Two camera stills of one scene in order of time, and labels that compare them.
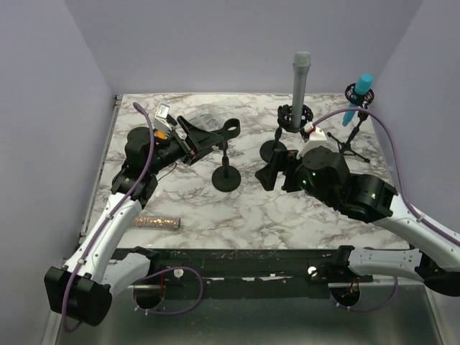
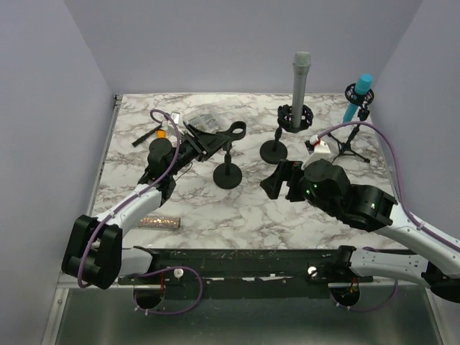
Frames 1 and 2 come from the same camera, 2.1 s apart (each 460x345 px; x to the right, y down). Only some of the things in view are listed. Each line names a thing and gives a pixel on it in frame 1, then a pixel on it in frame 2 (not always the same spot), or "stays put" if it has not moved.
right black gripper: [281, 160] to [287, 169]
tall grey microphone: [301, 65] stays put
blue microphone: [364, 87] stays put
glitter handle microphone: [157, 223] stays put
